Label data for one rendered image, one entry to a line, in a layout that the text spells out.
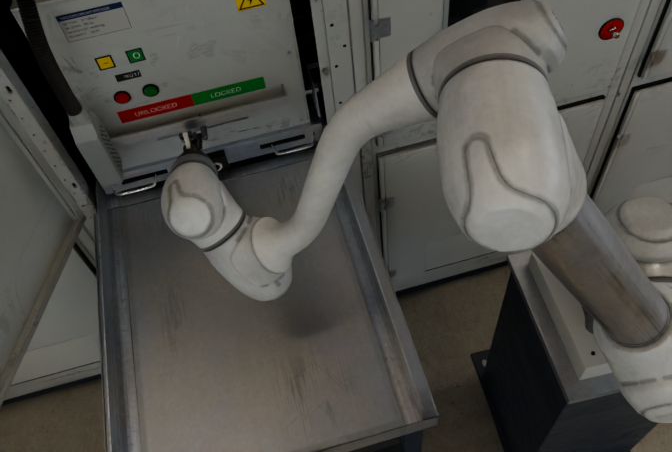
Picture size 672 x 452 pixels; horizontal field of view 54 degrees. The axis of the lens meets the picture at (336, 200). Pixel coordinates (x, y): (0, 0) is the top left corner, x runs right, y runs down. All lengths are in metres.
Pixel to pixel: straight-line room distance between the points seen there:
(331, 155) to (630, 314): 0.49
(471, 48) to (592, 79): 0.98
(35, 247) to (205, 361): 0.46
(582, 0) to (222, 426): 1.14
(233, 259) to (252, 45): 0.48
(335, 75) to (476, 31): 0.65
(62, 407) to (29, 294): 0.93
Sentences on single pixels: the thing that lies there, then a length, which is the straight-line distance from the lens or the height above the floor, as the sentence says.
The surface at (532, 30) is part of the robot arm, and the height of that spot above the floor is 1.56.
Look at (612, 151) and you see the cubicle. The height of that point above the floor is 0.55.
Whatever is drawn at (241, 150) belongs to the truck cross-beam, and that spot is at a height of 0.90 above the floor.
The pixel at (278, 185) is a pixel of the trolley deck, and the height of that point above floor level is 0.85.
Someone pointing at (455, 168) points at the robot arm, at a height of 1.53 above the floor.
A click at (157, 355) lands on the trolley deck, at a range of 1.42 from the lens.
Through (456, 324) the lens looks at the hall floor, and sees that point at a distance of 2.30.
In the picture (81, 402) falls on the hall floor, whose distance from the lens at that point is 2.43.
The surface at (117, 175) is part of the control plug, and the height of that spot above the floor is 1.03.
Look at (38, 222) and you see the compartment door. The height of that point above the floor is 0.95.
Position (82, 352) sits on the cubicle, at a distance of 2.23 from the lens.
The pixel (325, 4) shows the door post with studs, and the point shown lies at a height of 1.28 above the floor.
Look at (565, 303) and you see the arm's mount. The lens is 1.46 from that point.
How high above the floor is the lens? 2.08
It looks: 54 degrees down
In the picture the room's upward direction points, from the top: 8 degrees counter-clockwise
